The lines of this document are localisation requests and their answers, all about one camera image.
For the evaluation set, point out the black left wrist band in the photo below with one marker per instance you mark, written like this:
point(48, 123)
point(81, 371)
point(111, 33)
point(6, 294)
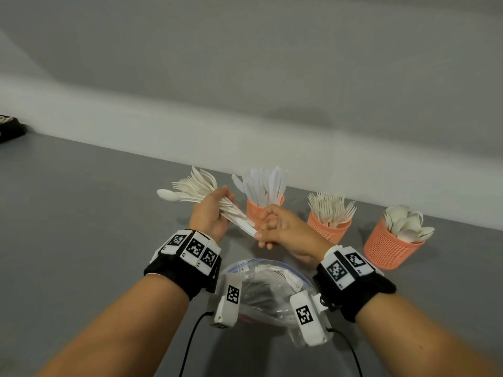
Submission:
point(177, 270)

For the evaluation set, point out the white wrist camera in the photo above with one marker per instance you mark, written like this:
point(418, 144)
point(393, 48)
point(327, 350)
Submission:
point(227, 306)
point(308, 323)

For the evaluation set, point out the black right wrist band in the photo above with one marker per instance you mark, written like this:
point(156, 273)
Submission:
point(361, 292)

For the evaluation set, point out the person's left hand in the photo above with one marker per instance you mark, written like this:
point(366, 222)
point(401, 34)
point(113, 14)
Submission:
point(206, 217)

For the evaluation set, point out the orange ribbed cup with spoons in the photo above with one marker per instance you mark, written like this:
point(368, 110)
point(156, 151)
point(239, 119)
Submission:
point(389, 249)

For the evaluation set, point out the orange ribbed cup with forks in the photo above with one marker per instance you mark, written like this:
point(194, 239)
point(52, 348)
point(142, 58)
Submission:
point(324, 231)

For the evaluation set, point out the bunch of white plastic spoons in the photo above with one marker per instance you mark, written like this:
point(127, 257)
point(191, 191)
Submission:
point(408, 227)

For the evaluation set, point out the person's right hand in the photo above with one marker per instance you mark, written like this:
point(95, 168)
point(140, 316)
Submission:
point(296, 235)

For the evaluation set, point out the bunch of white plastic forks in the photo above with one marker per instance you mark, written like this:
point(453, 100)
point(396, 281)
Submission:
point(332, 210)

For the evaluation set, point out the person's right thumb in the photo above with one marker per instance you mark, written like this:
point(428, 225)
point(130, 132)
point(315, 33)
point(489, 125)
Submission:
point(278, 211)

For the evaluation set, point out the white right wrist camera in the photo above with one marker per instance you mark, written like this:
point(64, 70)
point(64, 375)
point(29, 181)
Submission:
point(308, 323)

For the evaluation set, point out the clear plastic zip bag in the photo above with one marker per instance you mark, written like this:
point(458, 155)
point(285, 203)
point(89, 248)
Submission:
point(263, 294)

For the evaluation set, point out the person's left thumb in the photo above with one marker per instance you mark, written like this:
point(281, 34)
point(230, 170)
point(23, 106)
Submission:
point(221, 193)

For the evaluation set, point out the black tray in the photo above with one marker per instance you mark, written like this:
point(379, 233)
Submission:
point(11, 131)

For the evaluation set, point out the black wrist band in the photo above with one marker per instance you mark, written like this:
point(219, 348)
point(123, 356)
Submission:
point(177, 270)
point(361, 292)

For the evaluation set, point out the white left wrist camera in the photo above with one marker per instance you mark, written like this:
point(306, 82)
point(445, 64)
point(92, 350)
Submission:
point(227, 306)

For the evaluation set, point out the bundle of white plastic cutlery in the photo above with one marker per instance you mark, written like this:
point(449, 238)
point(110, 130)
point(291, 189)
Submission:
point(194, 192)

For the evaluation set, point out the person's left forearm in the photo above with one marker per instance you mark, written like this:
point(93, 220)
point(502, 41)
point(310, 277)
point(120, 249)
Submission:
point(118, 329)

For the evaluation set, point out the orange ribbed cup with knives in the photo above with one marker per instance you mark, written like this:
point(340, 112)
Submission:
point(255, 211)

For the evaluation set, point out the bunch of white plastic knives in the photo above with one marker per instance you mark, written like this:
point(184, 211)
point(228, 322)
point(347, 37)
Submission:
point(261, 184)

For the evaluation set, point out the person's right forearm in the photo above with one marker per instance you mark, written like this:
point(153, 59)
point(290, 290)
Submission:
point(416, 337)

